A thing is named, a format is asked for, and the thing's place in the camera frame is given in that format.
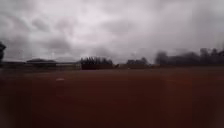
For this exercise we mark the dark hedge clump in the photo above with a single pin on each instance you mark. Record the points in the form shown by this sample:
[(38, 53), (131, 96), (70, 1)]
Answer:
[(96, 62)]

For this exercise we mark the red dirt ground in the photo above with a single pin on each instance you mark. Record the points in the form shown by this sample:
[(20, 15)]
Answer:
[(113, 100)]

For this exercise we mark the low long building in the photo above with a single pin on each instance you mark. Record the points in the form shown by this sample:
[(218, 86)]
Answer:
[(41, 62)]

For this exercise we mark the row of trees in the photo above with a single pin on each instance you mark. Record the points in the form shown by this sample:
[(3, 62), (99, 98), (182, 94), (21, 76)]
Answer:
[(193, 58)]

